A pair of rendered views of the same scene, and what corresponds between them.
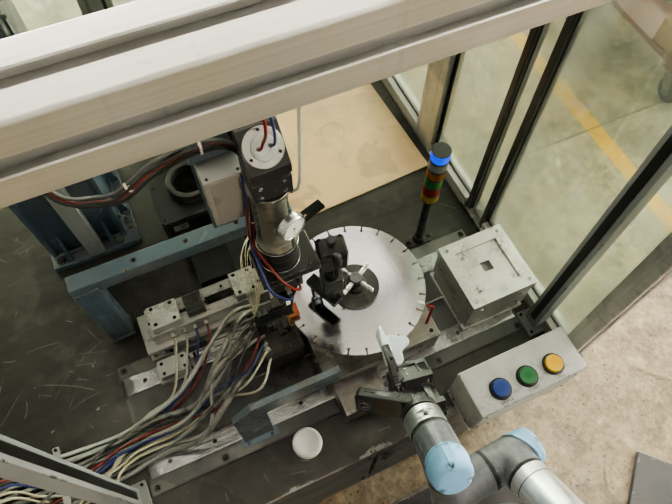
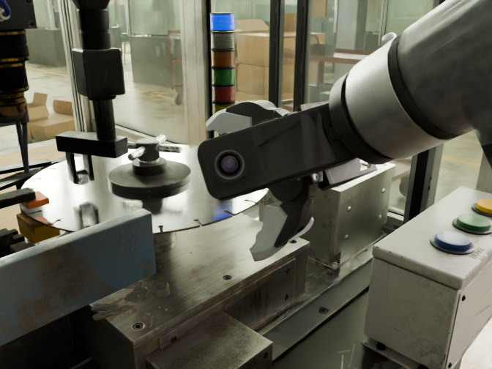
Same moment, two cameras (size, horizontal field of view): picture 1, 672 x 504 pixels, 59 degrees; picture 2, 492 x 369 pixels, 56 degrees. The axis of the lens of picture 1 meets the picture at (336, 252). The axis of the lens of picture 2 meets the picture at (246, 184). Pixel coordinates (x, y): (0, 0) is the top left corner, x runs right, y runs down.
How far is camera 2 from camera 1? 1.05 m
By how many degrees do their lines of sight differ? 43
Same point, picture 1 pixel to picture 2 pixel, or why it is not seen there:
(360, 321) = (172, 200)
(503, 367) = (431, 225)
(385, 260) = (189, 157)
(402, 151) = not seen: hidden behind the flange
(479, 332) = (358, 266)
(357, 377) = (194, 334)
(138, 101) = not seen: outside the picture
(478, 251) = not seen: hidden behind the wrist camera
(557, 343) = (473, 196)
